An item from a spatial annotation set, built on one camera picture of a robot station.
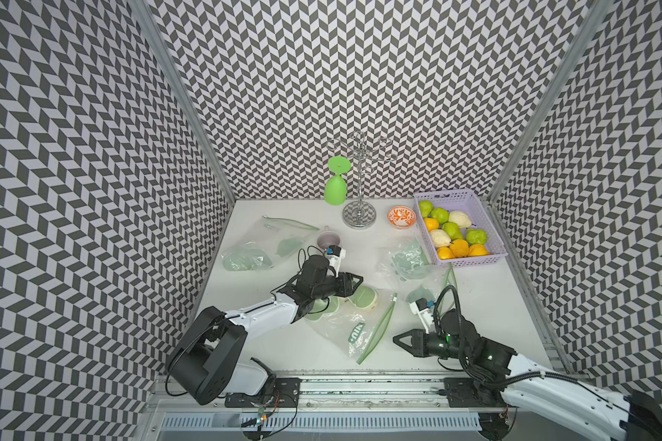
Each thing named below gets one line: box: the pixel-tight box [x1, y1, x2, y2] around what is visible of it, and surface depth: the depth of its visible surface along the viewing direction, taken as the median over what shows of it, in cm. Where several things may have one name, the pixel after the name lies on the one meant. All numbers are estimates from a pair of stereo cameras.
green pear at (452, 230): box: [442, 221, 464, 241], surface depth 104 cm
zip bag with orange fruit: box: [376, 237, 458, 317], surface depth 97 cm
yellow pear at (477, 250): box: [467, 244, 489, 257], surface depth 98 cm
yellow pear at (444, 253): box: [436, 246, 457, 261], surface depth 97 cm
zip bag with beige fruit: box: [305, 285, 399, 365], surface depth 82 cm
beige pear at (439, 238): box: [429, 228, 452, 248], surface depth 99 cm
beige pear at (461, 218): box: [448, 210, 472, 229], surface depth 107 cm
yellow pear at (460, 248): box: [449, 238, 470, 258], surface depth 98 cm
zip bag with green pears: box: [221, 215, 320, 272], surface depth 104 cm
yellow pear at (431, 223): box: [423, 217, 440, 232], surface depth 106 cm
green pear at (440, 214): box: [431, 206, 450, 225], surface depth 107 cm
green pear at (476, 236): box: [466, 227, 488, 246], surface depth 101 cm
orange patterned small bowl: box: [387, 205, 417, 230], surface depth 111 cm
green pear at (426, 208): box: [419, 200, 434, 218], surface depth 110 cm
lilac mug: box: [316, 225, 342, 250], surface depth 104 cm
